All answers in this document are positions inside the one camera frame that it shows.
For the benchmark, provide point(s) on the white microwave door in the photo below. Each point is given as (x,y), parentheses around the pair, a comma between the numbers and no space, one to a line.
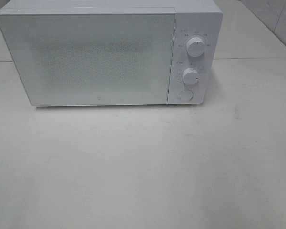
(91,59)

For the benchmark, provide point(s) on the round white door button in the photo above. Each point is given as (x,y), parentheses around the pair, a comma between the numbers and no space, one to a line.
(186,95)

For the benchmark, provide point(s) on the white microwave oven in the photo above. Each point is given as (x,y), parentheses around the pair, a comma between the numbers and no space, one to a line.
(192,18)

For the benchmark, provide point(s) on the white microwave knob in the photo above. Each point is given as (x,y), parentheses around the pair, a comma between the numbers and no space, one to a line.
(190,76)
(195,46)

